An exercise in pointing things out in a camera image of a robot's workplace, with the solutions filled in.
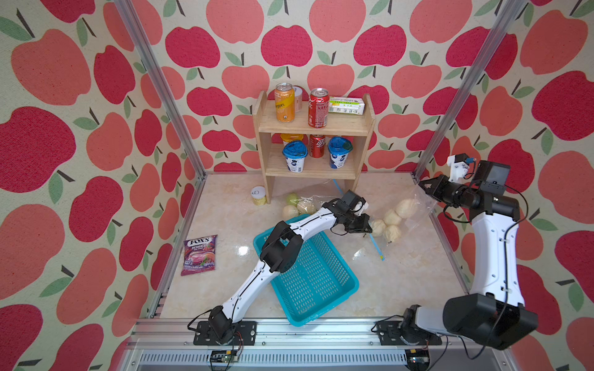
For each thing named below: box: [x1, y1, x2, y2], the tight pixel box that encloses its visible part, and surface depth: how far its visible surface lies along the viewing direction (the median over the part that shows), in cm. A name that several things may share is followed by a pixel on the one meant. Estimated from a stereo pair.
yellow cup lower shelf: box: [279, 132, 304, 143], surface depth 93 cm
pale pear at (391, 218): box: [382, 209, 402, 226], surface depth 92 cm
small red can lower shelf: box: [308, 134, 326, 159], surface depth 94 cm
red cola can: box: [307, 87, 331, 130], surface depth 71 cm
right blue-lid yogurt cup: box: [327, 136, 354, 170], surface depth 90 cm
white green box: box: [328, 95, 366, 116], surface depth 81 cm
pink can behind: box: [292, 85, 304, 113], surface depth 82 cm
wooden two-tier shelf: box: [252, 90, 377, 204], surface depth 82 cm
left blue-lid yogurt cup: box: [282, 140, 309, 174], surface depth 89 cm
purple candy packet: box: [180, 234, 219, 276], surface depth 90 cm
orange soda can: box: [274, 82, 295, 123], surface depth 74 cm
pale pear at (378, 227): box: [372, 219, 387, 238], surface depth 94 cm
